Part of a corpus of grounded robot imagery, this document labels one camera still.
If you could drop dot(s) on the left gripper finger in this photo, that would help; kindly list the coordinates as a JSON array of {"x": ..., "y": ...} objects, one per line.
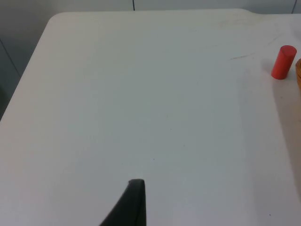
[{"x": 131, "y": 207}]

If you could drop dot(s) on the brown wicker basket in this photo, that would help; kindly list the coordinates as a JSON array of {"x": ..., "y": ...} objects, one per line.
[{"x": 298, "y": 73}]

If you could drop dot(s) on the red cylinder block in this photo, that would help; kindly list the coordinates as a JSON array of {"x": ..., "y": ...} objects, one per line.
[{"x": 283, "y": 61}]

